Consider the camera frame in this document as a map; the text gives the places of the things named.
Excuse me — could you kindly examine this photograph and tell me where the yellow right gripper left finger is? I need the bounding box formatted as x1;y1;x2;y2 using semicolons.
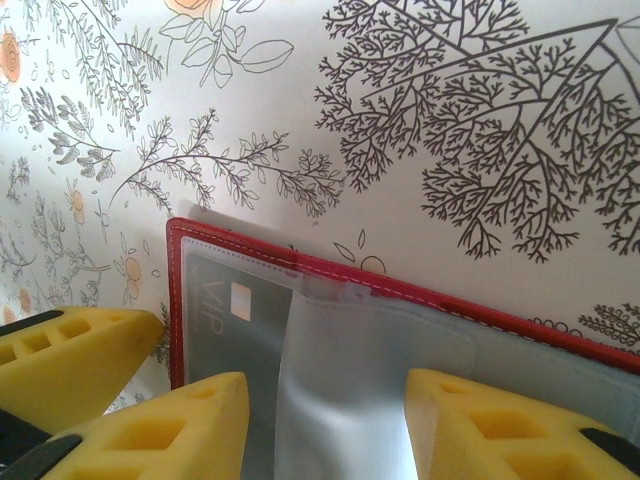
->
14;371;252;480

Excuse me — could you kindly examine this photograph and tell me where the black credit card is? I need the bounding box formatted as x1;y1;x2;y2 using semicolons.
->
183;249;301;480

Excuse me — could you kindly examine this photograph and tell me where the floral patterned table cover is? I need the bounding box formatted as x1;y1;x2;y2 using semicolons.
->
0;0;640;480

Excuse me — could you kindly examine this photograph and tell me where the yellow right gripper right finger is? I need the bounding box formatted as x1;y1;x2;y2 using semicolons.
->
403;368;640;480

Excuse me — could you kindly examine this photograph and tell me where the red square block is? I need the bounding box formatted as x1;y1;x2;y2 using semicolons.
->
165;215;640;480

